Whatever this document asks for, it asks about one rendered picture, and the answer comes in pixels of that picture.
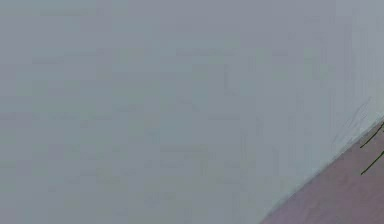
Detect thin dark green plant stalks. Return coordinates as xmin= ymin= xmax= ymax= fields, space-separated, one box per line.
xmin=359 ymin=121 xmax=384 ymax=176

